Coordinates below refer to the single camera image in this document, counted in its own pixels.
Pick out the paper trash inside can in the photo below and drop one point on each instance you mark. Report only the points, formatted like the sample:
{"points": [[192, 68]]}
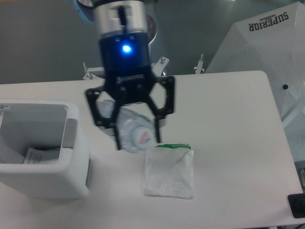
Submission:
{"points": [[35, 156]]}

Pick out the white Superior umbrella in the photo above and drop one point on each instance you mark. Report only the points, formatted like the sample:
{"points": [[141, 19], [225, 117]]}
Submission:
{"points": [[272, 42]]}

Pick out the crushed clear plastic bottle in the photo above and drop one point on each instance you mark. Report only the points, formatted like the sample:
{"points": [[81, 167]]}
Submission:
{"points": [[136, 131]]}

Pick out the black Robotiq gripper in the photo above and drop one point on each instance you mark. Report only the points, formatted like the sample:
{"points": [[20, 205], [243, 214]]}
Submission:
{"points": [[127, 64]]}

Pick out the white trash can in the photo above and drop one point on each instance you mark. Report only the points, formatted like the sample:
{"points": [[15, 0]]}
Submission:
{"points": [[43, 125]]}

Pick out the black device at table edge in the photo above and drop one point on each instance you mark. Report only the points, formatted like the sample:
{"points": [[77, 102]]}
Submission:
{"points": [[297, 205]]}

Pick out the metal clamp bolt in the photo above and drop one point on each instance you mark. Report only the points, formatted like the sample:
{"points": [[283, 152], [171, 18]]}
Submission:
{"points": [[198, 69]]}

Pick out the white plastic bag green strip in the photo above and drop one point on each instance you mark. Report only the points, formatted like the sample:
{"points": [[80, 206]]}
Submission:
{"points": [[168, 171]]}

